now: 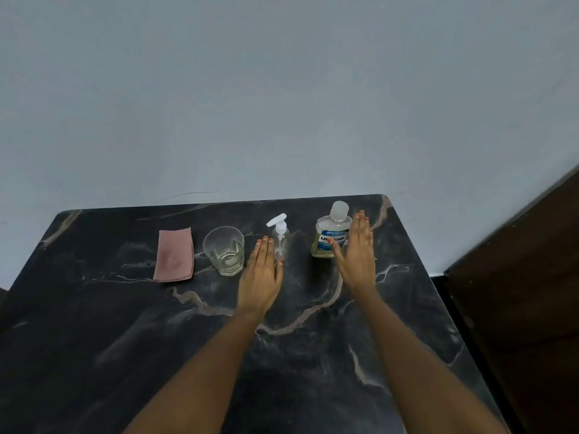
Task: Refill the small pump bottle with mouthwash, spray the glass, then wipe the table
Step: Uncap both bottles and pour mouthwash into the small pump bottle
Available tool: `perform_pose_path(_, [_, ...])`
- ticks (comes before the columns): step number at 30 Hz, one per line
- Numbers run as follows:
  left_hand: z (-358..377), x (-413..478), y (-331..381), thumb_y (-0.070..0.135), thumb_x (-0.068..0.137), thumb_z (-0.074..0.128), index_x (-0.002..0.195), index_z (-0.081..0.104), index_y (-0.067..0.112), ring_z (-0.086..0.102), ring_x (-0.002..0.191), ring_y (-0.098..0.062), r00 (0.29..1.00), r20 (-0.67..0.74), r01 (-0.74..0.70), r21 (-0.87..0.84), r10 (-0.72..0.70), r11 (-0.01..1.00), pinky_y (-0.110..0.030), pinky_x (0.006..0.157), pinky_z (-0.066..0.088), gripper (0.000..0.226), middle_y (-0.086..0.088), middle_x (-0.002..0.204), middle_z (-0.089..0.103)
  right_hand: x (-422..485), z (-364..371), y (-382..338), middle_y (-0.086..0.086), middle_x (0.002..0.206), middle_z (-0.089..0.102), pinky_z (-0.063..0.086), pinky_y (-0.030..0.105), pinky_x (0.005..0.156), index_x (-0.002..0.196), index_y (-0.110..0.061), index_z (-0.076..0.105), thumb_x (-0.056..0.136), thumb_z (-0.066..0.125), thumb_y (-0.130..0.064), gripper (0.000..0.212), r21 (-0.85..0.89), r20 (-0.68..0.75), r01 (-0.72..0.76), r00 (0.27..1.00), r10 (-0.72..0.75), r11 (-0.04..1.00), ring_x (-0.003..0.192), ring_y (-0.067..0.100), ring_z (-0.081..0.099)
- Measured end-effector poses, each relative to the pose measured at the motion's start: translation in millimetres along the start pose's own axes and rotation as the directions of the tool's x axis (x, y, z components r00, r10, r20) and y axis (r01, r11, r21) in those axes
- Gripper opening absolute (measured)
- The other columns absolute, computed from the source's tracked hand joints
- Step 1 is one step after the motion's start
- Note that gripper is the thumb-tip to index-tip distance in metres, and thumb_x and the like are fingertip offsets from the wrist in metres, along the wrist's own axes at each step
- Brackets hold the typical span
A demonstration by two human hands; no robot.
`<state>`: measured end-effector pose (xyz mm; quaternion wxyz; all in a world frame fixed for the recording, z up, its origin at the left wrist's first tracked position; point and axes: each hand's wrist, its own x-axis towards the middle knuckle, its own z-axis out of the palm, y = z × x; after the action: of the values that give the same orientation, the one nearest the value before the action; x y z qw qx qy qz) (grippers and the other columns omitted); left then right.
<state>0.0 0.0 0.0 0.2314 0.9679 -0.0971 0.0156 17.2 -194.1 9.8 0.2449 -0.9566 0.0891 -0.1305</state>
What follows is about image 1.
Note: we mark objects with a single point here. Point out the person's right hand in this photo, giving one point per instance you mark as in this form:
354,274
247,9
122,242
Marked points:
357,266

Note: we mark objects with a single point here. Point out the person's left hand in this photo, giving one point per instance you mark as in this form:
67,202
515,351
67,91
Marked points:
258,284

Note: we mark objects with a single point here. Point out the person's left thumb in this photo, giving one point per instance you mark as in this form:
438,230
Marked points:
280,268

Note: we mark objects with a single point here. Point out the person's right thumb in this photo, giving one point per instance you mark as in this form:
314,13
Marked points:
337,250

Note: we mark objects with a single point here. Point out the person's right forearm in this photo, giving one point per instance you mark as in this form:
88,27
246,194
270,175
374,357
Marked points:
420,370

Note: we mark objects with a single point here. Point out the person's left forearm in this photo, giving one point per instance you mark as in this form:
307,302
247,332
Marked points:
203,379

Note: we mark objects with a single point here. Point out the mouthwash bottle with blue label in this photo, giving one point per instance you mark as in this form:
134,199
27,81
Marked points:
328,232

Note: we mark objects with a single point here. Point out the clear pump dispenser bottle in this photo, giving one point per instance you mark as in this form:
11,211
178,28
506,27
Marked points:
280,237

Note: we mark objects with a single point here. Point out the clear drinking glass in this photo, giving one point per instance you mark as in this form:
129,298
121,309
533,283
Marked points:
224,252

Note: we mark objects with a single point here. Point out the pink folded cloth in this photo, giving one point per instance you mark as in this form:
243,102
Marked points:
174,256

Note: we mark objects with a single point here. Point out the dark brown wooden door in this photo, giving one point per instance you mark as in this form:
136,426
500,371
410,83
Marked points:
524,302

